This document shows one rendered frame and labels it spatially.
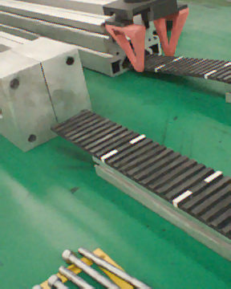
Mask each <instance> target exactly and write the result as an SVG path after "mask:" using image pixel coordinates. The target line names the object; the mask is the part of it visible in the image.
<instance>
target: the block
mask: <svg viewBox="0 0 231 289"><path fill-rule="evenodd" d="M88 109H90V110H91V112H93V111H92V108H91V102H90V99H89V95H88V90H87V83H86V80H85V77H84V73H83V68H82V65H81V62H80V57H79V53H78V49H77V47H75V46H69V45H67V44H64V43H60V42H56V41H54V40H51V39H47V38H43V37H41V38H39V39H36V40H34V41H31V42H28V43H26V44H23V45H21V46H19V47H16V48H14V49H11V50H7V51H4V52H1V53H0V134H1V135H2V136H4V137H5V138H7V139H8V140H10V141H11V142H12V143H13V144H14V145H16V146H17V147H18V148H20V149H21V150H23V151H24V152H26V151H28V150H30V149H34V148H36V147H37V146H39V145H41V144H43V143H45V142H47V141H49V140H50V139H52V138H54V137H56V136H58V135H57V134H56V133H54V132H52V131H51V130H50V128H51V127H52V126H54V125H56V124H58V123H60V122H63V121H65V120H68V119H70V118H72V117H73V116H75V115H77V114H79V113H81V112H83V111H86V110H88Z"/></svg>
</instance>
